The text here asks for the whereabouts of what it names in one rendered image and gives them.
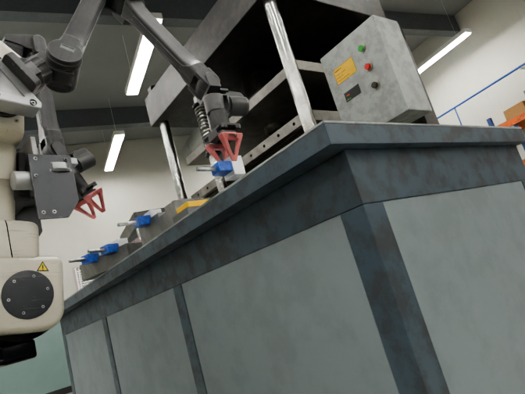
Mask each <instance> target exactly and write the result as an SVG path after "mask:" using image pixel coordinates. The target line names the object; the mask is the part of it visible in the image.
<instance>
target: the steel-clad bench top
mask: <svg viewBox="0 0 525 394"><path fill-rule="evenodd" d="M324 123H325V124H378V125H405V126H432V127H483V128H510V129H522V128H521V127H495V126H473V125H450V124H407V123H385V122H362V121H340V120H322V121H321V122H320V123H318V124H317V125H316V126H314V127H312V128H311V129H310V130H308V131H306V132H305V133H304V134H303V135H301V136H300V137H298V138H296V139H295V140H294V141H293V142H291V143H290V144H288V145H286V146H285V147H284V148H282V149H281V150H280V151H278V152H276V153H275V154H274V155H272V156H271V157H270V158H268V159H267V160H265V161H264V162H262V163H260V164H259V165H258V166H257V167H255V168H254V169H252V170H250V171H249V172H248V173H247V174H245V175H244V176H242V177H240V178H239V179H238V180H236V181H235V182H234V183H232V184H231V185H229V186H228V187H226V188H225V189H224V190H222V191H221V192H219V193H218V194H216V195H214V196H213V197H212V198H211V199H209V200H208V201H206V202H204V203H203V204H202V205H200V206H199V207H198V208H196V209H195V210H193V211H192V212H190V213H189V214H188V215H186V216H185V217H183V218H182V219H180V220H179V221H177V222H176V223H175V224H173V225H172V226H170V227H168V228H167V229H166V230H165V231H163V232H162V233H160V234H159V235H157V236H156V237H154V238H153V239H152V240H150V241H149V242H147V243H146V244H144V245H143V246H142V247H141V248H139V249H137V250H136V251H134V252H133V253H131V254H130V255H129V256H127V257H126V258H124V259H123V260H121V261H120V262H118V263H117V264H116V265H114V266H113V267H111V268H110V269H108V270H107V271H106V272H108V271H109V270H111V269H113V268H114V267H115V266H117V265H118V264H119V263H121V262H123V261H124V260H125V259H127V258H128V257H130V256H132V255H133V254H134V253H136V252H137V251H138V250H140V249H142V248H143V247H145V246H146V245H147V244H148V243H150V242H152V241H153V240H155V239H156V238H158V237H159V236H160V235H162V234H163V233H165V232H166V231H168V230H169V229H170V228H172V227H173V226H175V225H176V224H178V223H180V222H181V221H182V220H183V219H185V218H186V217H188V216H190V215H191V214H193V213H194V212H195V211H197V210H198V209H200V208H201V207H203V206H204V205H205V204H207V203H208V202H210V201H211V200H213V199H214V198H215V197H217V196H218V195H220V194H222V193H223V192H225V191H226V190H227V189H228V188H230V187H232V186H233V185H235V184H236V183H238V182H239V181H240V180H242V179H243V178H245V177H247V176H248V175H249V174H250V173H252V172H253V171H255V170H257V169H258V168H260V167H261V166H262V165H263V164H265V163H267V162H268V161H270V160H271V159H272V158H274V157H275V156H277V155H278V154H280V153H281V152H283V151H284V150H285V149H287V148H288V147H290V146H291V145H293V144H294V143H296V142H297V141H299V140H300V139H301V138H303V137H305V136H306V135H307V134H309V133H310V132H312V131H313V130H315V129H316V128H318V127H319V126H320V125H322V124H324ZM106 272H105V273H106ZM105 273H103V274H105ZM103 274H101V275H100V276H98V277H97V278H96V279H98V278H100V277H101V276H102V275H103ZM96 279H94V280H93V281H95V280H96ZM93 281H91V282H90V283H92V282H93ZM90 283H88V284H87V285H85V286H84V287H83V288H85V287H86V286H88V285H89V284H90ZM83 288H81V289H83ZM81 289H80V290H81ZM80 290H78V291H77V292H75V293H74V294H72V295H71V296H73V295H75V294H76V293H78V292H79V291H80ZM71 296H70V297H71ZM70 297H69V298H70ZM66 300H68V298H67V299H65V300H64V302H65V301H66Z"/></svg>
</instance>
